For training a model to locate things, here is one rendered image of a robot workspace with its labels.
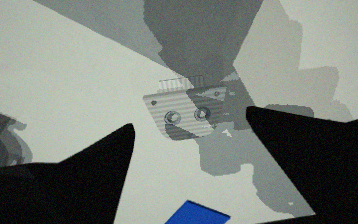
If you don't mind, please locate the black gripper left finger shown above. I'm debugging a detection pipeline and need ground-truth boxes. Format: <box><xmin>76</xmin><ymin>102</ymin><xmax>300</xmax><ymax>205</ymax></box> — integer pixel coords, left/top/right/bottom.
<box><xmin>0</xmin><ymin>123</ymin><xmax>135</xmax><ymax>224</ymax></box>

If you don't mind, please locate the blue flat plate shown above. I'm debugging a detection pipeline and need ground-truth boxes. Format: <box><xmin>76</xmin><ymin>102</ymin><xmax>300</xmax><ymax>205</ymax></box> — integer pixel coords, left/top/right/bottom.
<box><xmin>164</xmin><ymin>199</ymin><xmax>230</xmax><ymax>224</ymax></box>

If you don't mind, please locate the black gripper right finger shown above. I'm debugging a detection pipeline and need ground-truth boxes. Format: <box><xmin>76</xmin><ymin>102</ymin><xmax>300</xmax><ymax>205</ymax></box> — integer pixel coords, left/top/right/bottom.
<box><xmin>246</xmin><ymin>106</ymin><xmax>358</xmax><ymax>214</ymax></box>

